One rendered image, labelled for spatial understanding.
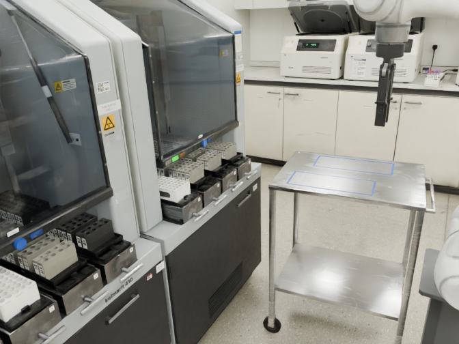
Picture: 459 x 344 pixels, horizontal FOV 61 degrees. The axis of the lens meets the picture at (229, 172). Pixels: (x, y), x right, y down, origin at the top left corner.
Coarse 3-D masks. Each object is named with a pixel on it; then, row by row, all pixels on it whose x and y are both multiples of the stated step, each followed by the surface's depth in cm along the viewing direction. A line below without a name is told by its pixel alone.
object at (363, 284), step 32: (288, 160) 188; (320, 160) 186; (352, 160) 185; (384, 160) 183; (320, 192) 155; (352, 192) 153; (384, 192) 152; (416, 192) 151; (416, 224) 144; (320, 256) 206; (352, 256) 205; (416, 256) 149; (288, 288) 184; (320, 288) 183; (352, 288) 182; (384, 288) 181
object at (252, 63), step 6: (252, 66) 436; (258, 66) 433; (264, 66) 429; (270, 66) 426; (276, 66) 423; (432, 66) 350; (438, 66) 349; (444, 66) 347; (450, 66) 345; (456, 66) 342; (420, 72) 356; (444, 72) 347; (450, 72) 345; (456, 72) 343
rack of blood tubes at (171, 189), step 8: (160, 176) 165; (160, 184) 158; (168, 184) 156; (176, 184) 157; (184, 184) 156; (160, 192) 163; (168, 192) 153; (176, 192) 151; (184, 192) 156; (176, 200) 152
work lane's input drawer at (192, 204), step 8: (192, 192) 160; (184, 200) 154; (192, 200) 156; (200, 200) 160; (168, 208) 153; (176, 208) 151; (184, 208) 151; (192, 208) 156; (200, 208) 161; (176, 216) 153; (184, 216) 152; (192, 216) 157; (200, 216) 154
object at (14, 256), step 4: (40, 236) 121; (44, 236) 122; (36, 240) 120; (28, 244) 118; (32, 244) 119; (24, 248) 116; (12, 252) 113; (16, 252) 114; (12, 256) 114; (16, 256) 115; (12, 260) 115; (16, 260) 115; (16, 264) 115
